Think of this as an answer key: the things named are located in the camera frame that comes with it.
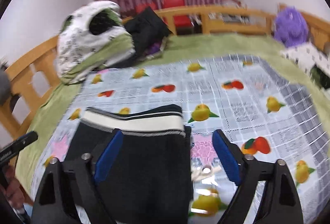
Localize black pants with white stripe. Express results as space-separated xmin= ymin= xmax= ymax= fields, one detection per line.
xmin=66 ymin=104 xmax=192 ymax=223

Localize person's left hand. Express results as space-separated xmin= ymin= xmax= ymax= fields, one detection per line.
xmin=1 ymin=165 xmax=25 ymax=210

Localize fruit print plastic table cover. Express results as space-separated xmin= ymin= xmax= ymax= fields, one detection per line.
xmin=31 ymin=55 xmax=329 ymax=223

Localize white green dotted folded quilt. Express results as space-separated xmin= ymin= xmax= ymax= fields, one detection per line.
xmin=56 ymin=1 xmax=135 ymax=85

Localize white dotted pillow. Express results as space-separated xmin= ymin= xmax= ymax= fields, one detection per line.
xmin=280 ymin=42 xmax=329 ymax=91

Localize black folded garment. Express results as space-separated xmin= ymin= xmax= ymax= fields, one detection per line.
xmin=112 ymin=6 xmax=172 ymax=68

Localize purple plush toy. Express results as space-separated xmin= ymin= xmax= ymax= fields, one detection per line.
xmin=273 ymin=7 xmax=309 ymax=47

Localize cluttered side table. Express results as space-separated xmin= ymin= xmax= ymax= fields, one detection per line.
xmin=209 ymin=0 xmax=269 ymax=26

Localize red chair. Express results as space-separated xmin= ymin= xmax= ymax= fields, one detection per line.
xmin=135 ymin=0 xmax=194 ymax=34

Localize grey cloth on bed frame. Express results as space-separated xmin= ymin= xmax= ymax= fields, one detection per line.
xmin=0 ymin=62 xmax=11 ymax=106

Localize wooden bed frame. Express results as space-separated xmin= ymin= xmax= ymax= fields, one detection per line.
xmin=0 ymin=3 xmax=330 ymax=206

